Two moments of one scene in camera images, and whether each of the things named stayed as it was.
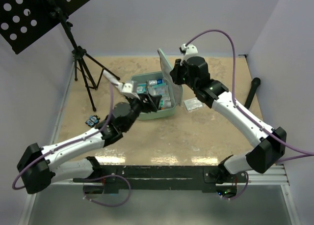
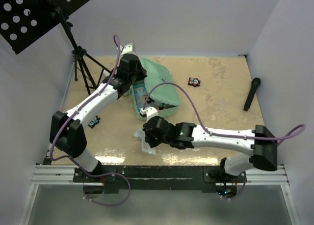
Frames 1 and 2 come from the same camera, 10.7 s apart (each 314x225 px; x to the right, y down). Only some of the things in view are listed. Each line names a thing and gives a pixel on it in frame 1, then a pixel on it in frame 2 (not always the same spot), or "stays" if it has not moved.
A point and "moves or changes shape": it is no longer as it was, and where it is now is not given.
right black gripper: [175, 73] → [152, 143]
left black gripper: [153, 101] → [143, 71]
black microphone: [255, 82] stays
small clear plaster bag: [193, 103] → [140, 134]
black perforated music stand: [26, 15] stays
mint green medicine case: [159, 84] moves or changes shape
